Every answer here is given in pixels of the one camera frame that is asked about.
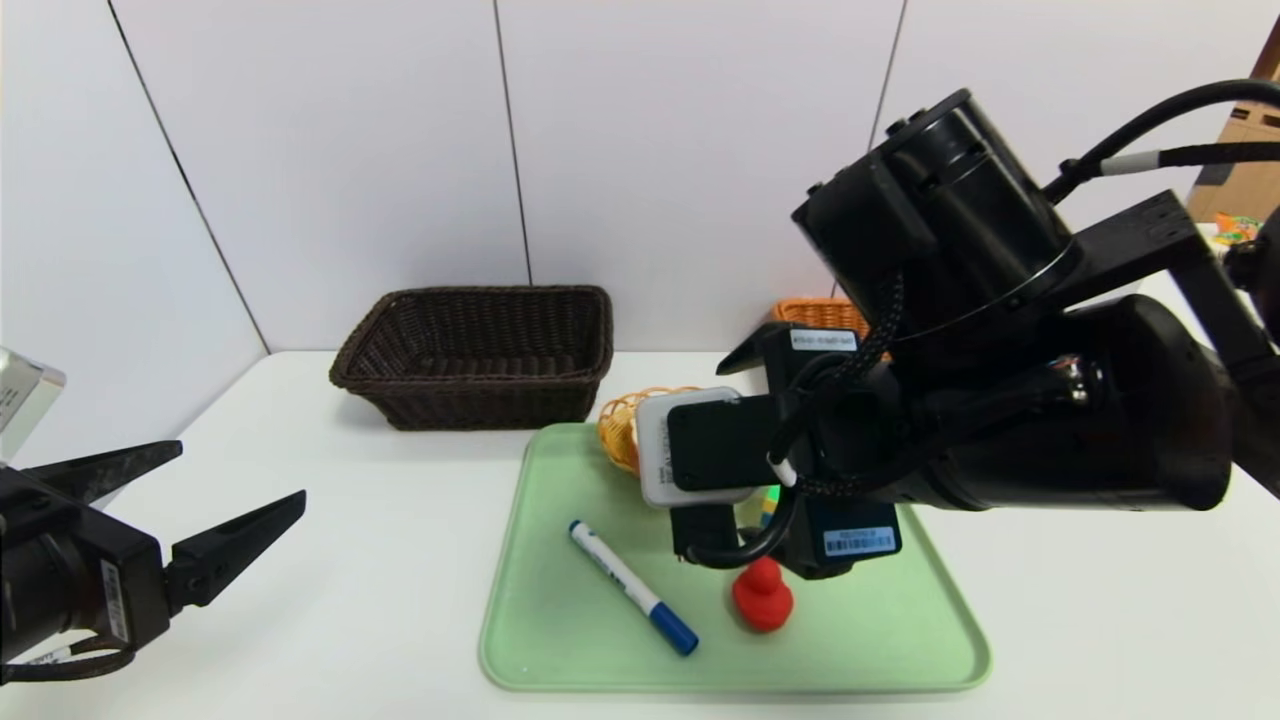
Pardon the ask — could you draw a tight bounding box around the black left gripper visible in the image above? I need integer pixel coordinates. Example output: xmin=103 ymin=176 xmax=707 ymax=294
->
xmin=0 ymin=439 xmax=307 ymax=666

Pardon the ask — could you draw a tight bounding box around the dark brown wicker basket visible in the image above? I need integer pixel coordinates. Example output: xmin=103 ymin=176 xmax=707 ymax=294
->
xmin=329 ymin=286 xmax=614 ymax=432

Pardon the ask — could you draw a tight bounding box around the small yellow oval wicker basket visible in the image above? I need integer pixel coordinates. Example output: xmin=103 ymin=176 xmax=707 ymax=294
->
xmin=597 ymin=386 xmax=701 ymax=476

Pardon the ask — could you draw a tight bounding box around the orange rectangular wicker basket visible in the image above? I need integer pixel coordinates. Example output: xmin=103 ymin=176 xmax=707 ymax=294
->
xmin=770 ymin=298 xmax=871 ymax=339

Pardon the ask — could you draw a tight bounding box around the light green plastic tray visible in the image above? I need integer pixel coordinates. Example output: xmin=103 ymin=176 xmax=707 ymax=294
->
xmin=478 ymin=422 xmax=993 ymax=694

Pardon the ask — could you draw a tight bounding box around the blue and white marker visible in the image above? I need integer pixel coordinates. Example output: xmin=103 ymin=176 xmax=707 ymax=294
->
xmin=568 ymin=519 xmax=700 ymax=657

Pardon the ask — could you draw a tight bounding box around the red rubber duck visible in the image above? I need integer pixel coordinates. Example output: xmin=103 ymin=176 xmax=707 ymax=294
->
xmin=731 ymin=556 xmax=795 ymax=633

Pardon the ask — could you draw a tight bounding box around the light wooden shelf unit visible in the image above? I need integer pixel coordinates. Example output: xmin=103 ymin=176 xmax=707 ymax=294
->
xmin=1185 ymin=20 xmax=1280 ymax=226

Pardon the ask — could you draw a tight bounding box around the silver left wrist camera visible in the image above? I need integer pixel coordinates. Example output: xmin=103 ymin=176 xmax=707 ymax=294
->
xmin=0 ymin=348 xmax=67 ymax=466

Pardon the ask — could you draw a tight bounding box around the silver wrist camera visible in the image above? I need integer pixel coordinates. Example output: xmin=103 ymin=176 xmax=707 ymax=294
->
xmin=635 ymin=388 xmax=776 ymax=509
xmin=0 ymin=348 xmax=67 ymax=466

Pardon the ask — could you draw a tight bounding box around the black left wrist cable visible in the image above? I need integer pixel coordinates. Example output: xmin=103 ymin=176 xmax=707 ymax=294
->
xmin=0 ymin=635 xmax=136 ymax=686

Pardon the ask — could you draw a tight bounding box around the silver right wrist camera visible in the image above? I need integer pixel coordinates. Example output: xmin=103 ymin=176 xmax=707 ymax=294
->
xmin=635 ymin=388 xmax=776 ymax=509

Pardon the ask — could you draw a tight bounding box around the thin black camera cable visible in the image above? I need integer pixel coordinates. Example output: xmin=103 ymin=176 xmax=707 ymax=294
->
xmin=685 ymin=485 xmax=801 ymax=571

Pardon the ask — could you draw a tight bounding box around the black braided cable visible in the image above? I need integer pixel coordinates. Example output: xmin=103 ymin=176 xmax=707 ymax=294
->
xmin=765 ymin=275 xmax=906 ymax=501

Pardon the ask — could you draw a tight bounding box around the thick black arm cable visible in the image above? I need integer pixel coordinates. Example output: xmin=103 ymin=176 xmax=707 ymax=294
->
xmin=1040 ymin=80 xmax=1280 ymax=206

